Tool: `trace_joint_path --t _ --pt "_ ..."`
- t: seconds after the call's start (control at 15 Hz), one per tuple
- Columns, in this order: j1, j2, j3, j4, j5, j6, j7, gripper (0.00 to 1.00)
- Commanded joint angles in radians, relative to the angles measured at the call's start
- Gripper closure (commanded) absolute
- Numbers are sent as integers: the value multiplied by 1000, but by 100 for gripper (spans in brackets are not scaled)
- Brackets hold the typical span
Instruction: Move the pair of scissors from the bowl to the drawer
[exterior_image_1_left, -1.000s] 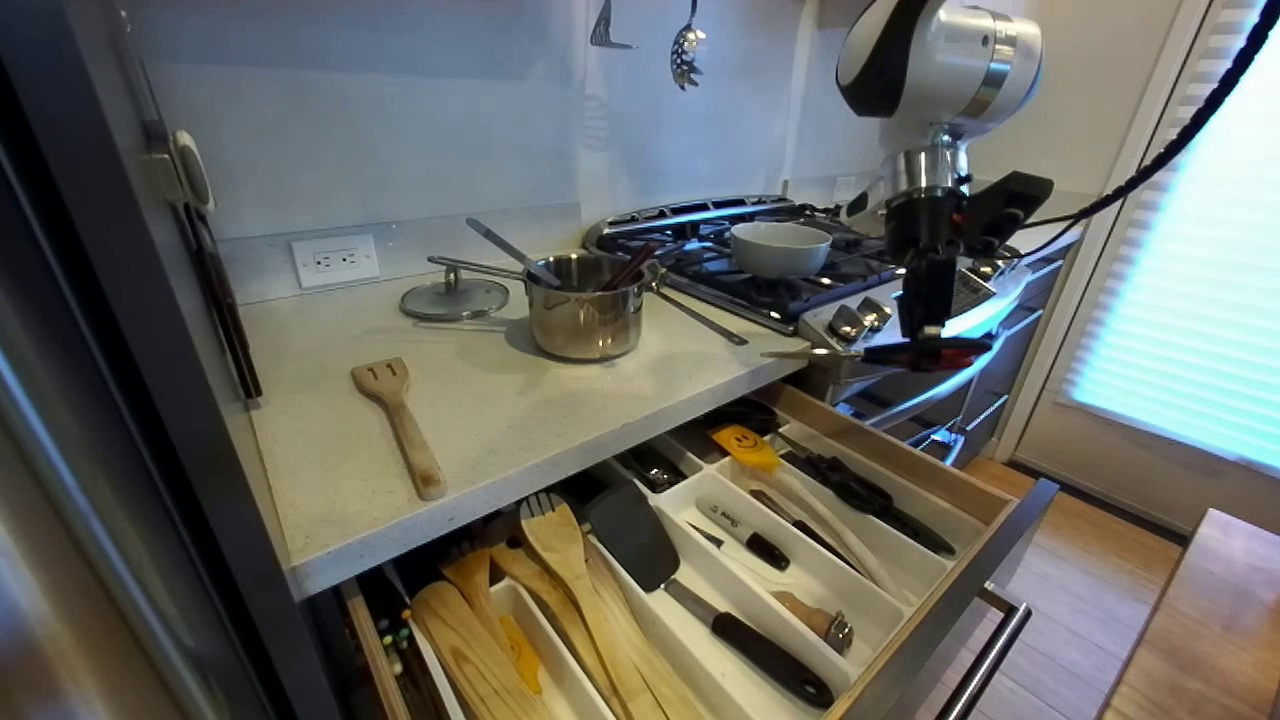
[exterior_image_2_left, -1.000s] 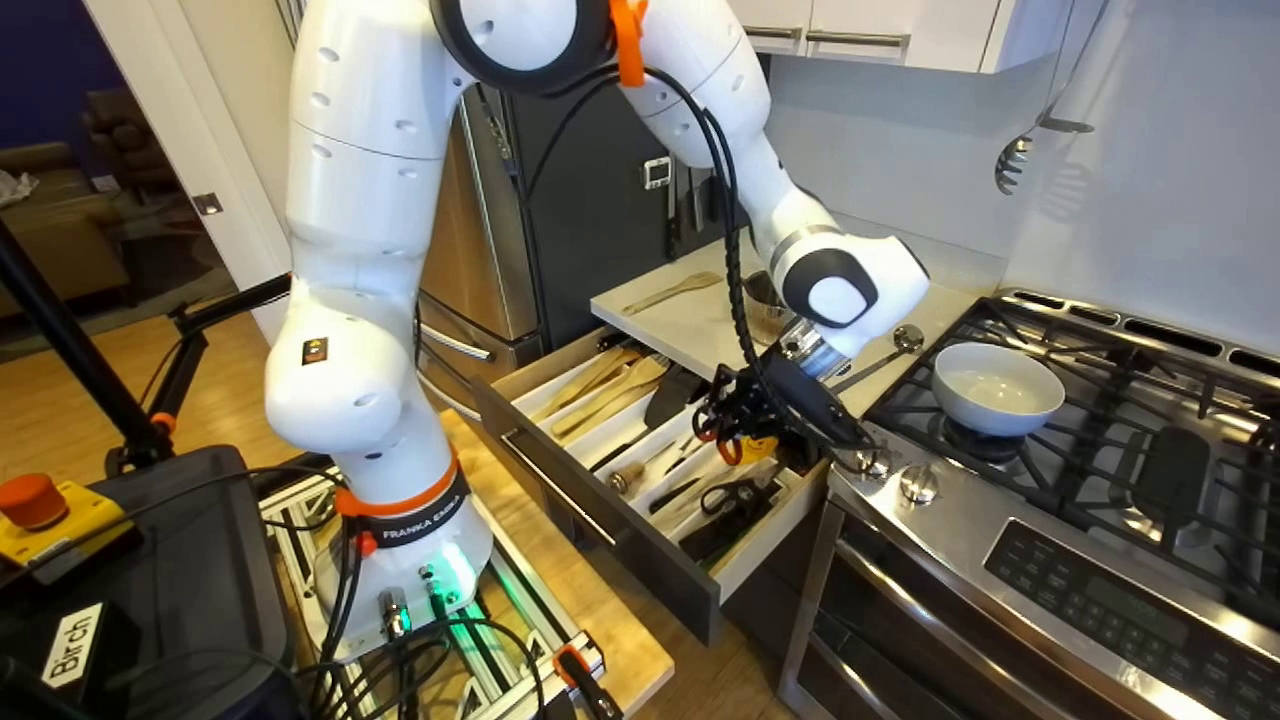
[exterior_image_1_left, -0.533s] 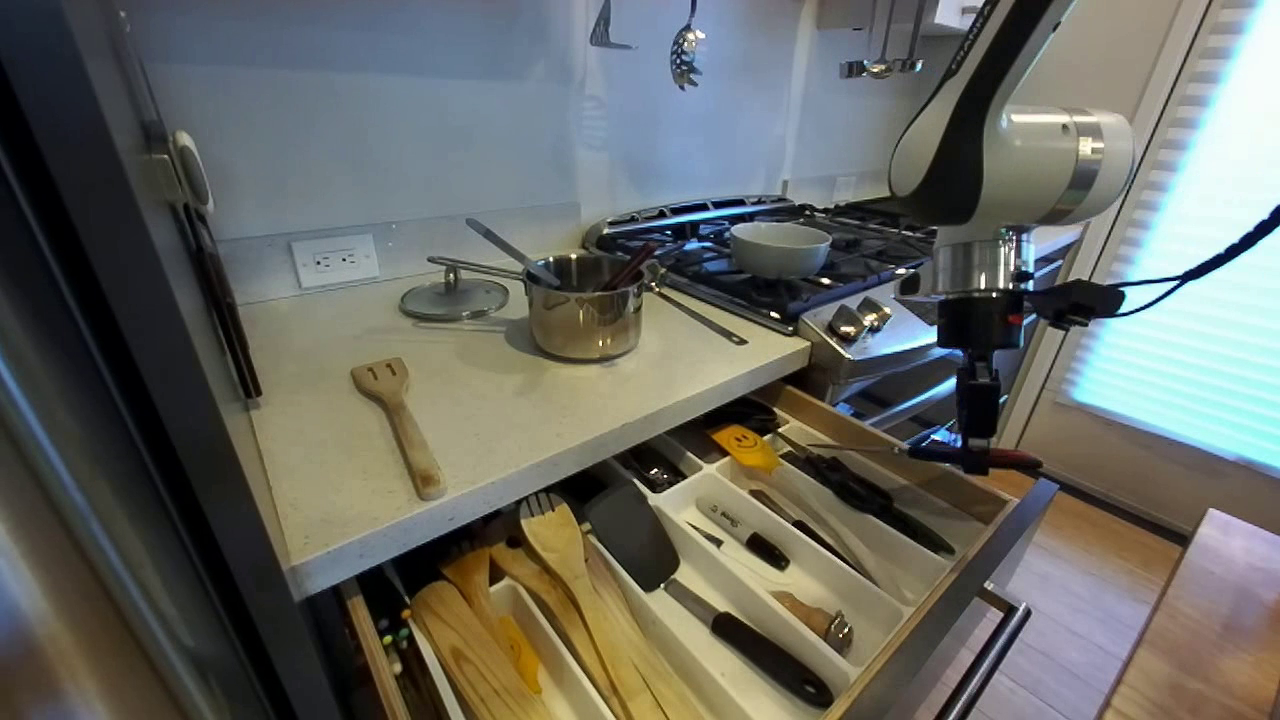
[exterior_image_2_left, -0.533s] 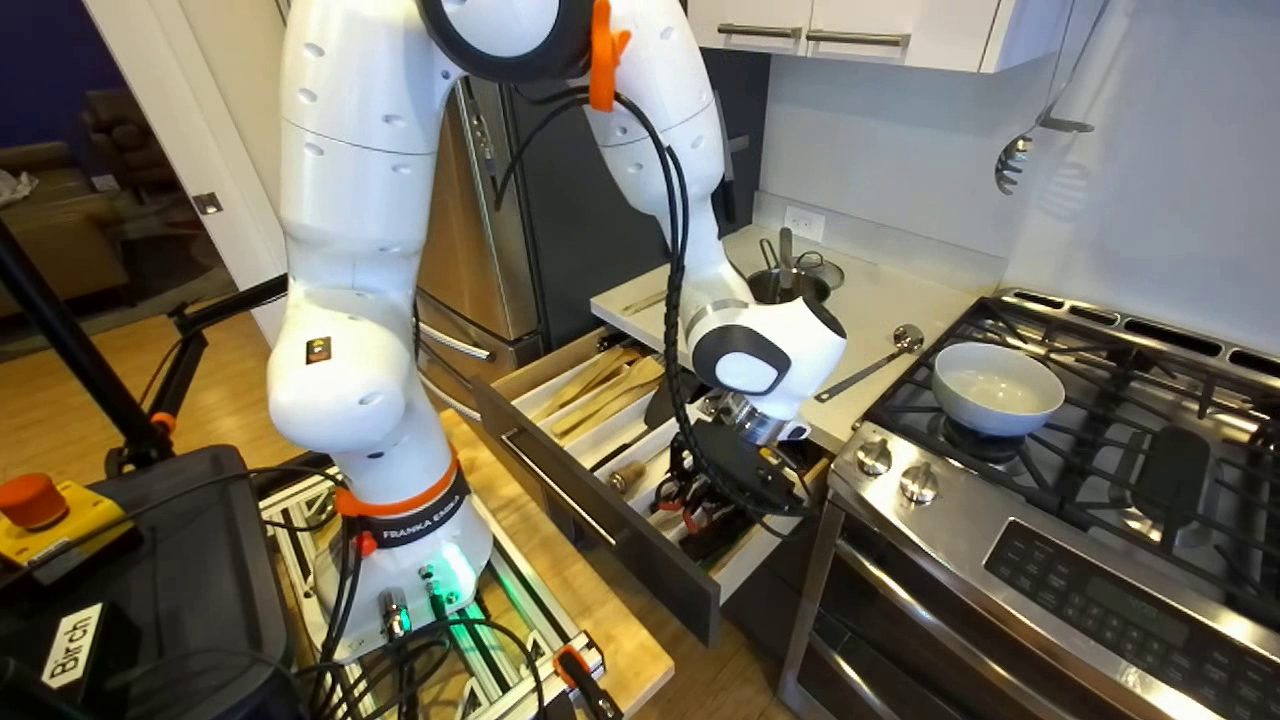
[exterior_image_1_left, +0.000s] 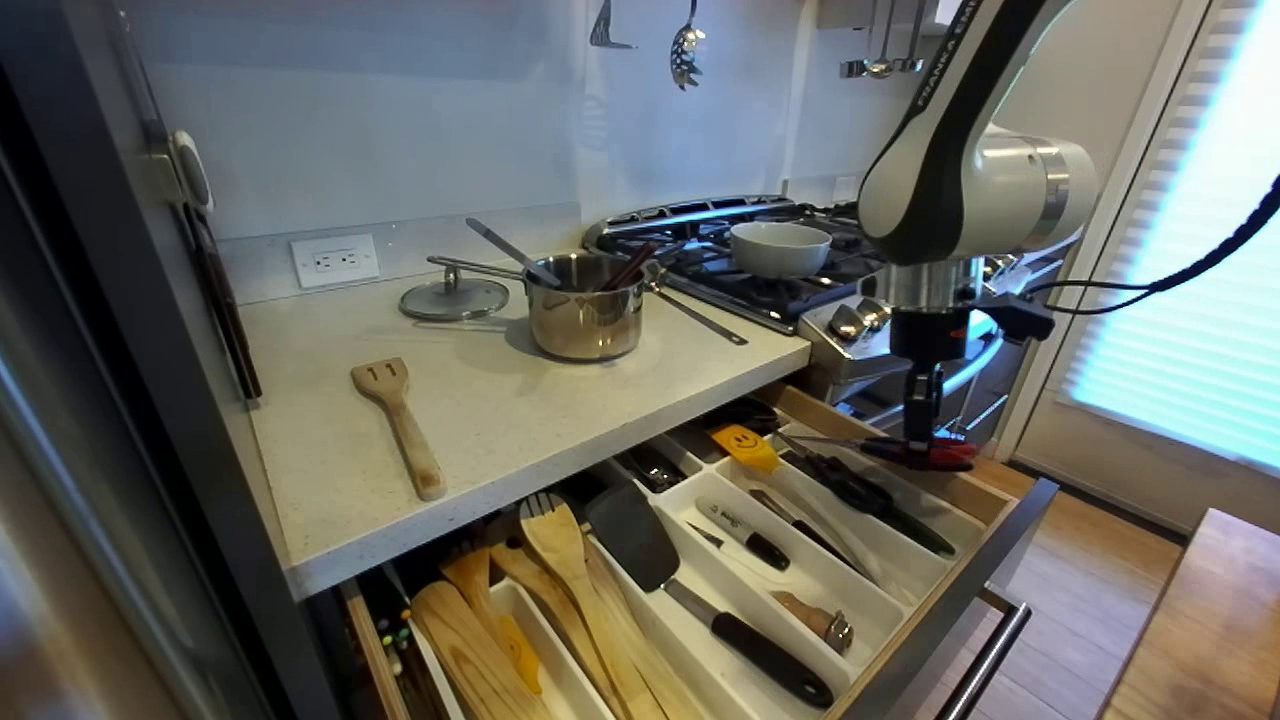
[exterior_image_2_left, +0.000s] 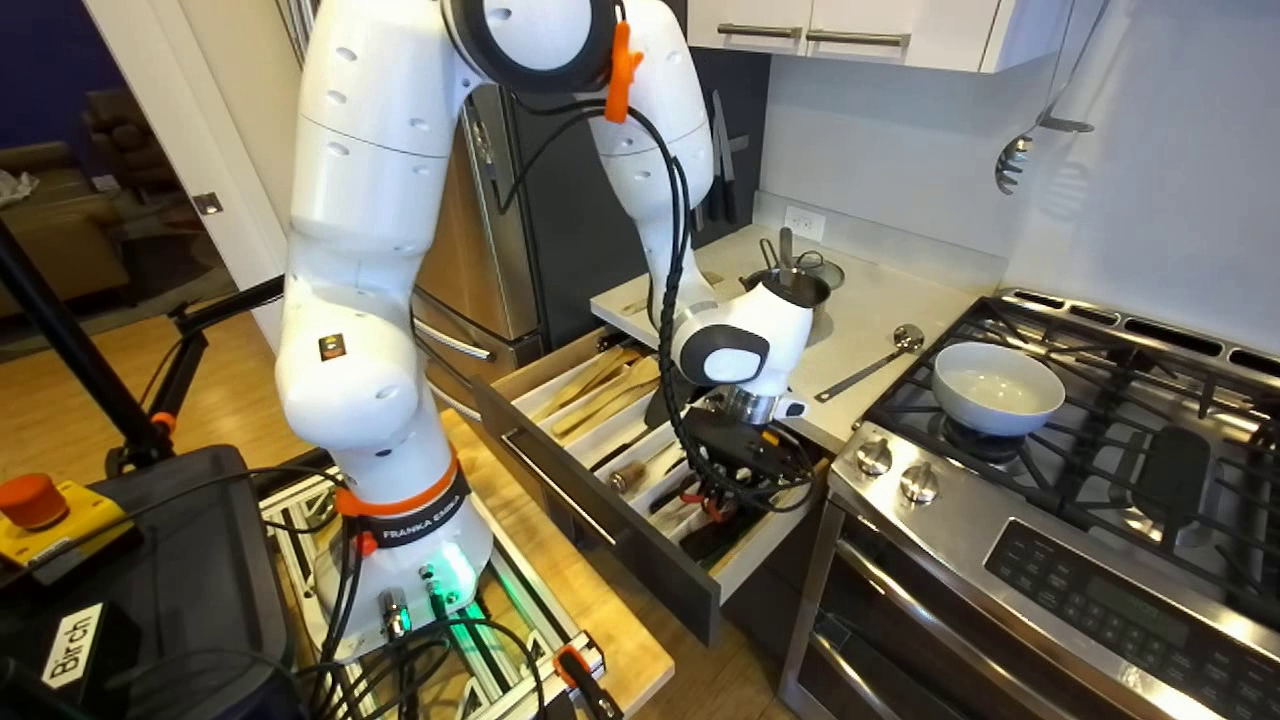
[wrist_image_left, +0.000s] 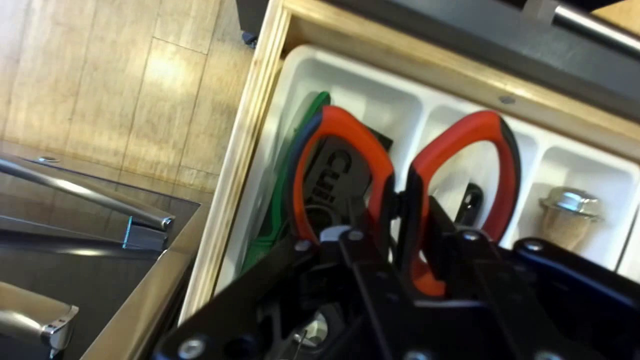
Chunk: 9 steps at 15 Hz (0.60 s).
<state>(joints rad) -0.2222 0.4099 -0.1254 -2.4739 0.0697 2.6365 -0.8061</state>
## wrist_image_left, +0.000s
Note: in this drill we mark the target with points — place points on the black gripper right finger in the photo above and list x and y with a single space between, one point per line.
533 301

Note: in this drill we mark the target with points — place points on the black sheathed knife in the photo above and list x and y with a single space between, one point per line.
336 177

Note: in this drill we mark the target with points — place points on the wooden kitchen drawer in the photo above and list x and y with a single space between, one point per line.
253 133

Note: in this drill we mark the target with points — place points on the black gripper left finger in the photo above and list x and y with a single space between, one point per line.
312 293

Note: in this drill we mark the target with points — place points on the white cutlery organizer tray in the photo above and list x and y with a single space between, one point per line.
373 86

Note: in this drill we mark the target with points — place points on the green flat utensil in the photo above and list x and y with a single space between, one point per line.
280 201

